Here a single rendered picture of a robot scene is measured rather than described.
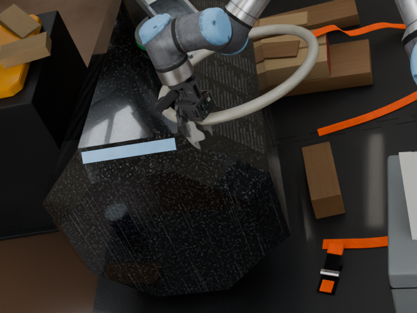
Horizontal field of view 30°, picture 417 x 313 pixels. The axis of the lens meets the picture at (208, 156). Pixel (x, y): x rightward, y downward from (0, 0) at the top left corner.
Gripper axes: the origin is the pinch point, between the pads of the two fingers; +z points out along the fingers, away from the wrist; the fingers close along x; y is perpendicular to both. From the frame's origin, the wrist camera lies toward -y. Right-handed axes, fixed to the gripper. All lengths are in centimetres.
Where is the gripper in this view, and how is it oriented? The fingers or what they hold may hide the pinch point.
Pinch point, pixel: (201, 138)
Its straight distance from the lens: 213.6
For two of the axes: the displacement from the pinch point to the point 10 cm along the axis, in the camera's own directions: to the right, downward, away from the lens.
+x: 5.4, -6.3, 5.6
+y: 7.5, 0.6, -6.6
